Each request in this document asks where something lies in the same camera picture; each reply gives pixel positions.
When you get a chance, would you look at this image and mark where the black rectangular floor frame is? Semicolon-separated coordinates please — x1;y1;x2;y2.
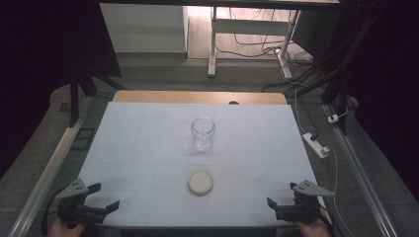
69;127;97;151

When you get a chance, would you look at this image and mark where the white desk frame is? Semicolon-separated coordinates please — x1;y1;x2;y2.
207;6;301;80

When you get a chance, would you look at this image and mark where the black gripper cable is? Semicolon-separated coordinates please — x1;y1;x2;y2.
40;186;68;237

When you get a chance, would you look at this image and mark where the white cable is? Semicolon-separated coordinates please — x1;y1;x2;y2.
327;145;355;237

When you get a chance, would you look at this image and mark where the black metal stand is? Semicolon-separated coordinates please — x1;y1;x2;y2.
285;0;388;136
67;48;127;128

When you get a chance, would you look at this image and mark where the white cabinet panel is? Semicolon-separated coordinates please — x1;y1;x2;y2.
99;3;190;54

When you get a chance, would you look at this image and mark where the person's left hand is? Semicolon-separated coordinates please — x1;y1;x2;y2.
46;216;87;237

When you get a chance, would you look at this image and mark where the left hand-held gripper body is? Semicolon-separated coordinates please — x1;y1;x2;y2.
53;178;110;229

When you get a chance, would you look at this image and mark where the white round jar lid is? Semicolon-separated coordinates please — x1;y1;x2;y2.
187;170;214;197

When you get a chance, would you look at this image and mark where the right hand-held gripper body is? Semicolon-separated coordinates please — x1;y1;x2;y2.
276;179;336;224

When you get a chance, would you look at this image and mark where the wooden table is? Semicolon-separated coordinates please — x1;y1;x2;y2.
112;90;289;106

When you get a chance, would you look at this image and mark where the tangle of dark floor cables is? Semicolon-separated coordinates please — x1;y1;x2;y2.
215;8;325;95

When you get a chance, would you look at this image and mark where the person's right hand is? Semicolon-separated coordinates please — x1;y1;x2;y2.
293;208;332;237

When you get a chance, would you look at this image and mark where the white power strip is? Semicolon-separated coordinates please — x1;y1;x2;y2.
301;131;331;160

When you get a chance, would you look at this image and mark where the clear glass jar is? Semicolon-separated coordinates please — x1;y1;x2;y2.
190;116;216;153

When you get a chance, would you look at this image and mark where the aluminium rail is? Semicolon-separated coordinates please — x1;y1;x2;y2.
321;103;400;237
6;95;95;237

